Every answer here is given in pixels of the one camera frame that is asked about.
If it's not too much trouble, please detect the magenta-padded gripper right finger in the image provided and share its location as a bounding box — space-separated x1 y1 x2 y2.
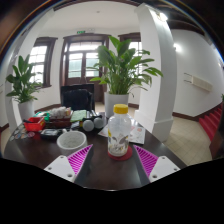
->
132 144 188 187

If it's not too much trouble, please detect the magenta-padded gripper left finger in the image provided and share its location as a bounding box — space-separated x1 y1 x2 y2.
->
43 143 95 188

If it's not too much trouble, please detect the clear yellow-capped drink bottle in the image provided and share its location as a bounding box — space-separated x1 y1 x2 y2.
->
107 103 132 158

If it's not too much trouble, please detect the white speckled mug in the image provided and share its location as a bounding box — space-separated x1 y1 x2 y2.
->
56 130 89 157

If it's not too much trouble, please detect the black flat device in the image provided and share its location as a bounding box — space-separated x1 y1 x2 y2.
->
39 128 65 141

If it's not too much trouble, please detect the flat round red coaster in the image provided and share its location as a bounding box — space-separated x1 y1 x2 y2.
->
107 145 134 162

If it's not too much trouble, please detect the white printed paper sheet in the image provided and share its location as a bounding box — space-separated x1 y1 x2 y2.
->
98 124 147 145

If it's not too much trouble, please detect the grey round ball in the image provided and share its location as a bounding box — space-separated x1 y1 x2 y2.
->
82 119 95 132
93 116 106 130

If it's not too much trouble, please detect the red plastic box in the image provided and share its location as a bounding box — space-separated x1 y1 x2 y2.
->
23 116 46 132

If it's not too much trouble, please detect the red carpeted staircase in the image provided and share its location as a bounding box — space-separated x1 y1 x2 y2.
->
198 104 224 142

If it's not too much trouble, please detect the black office chair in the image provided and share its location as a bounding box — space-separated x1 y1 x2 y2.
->
60 83 96 112

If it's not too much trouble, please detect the potted leafy plant white pot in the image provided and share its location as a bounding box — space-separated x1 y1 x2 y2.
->
89 35 164 119
5 54 43 122

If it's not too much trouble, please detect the dark wooden framed window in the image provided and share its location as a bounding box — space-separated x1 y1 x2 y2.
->
117 31 143 76
28 36 58 88

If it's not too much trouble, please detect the dark wooden glazed double door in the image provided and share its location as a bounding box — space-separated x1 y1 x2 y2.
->
60 32 110 103

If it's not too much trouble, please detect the dark wooden stair post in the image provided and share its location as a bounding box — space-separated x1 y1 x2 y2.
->
209 114 224 160

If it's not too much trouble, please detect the white wall radiator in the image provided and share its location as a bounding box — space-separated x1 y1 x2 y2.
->
183 72 214 93

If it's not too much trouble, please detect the pillar wall lamp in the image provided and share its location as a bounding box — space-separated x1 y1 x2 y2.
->
158 11 169 23

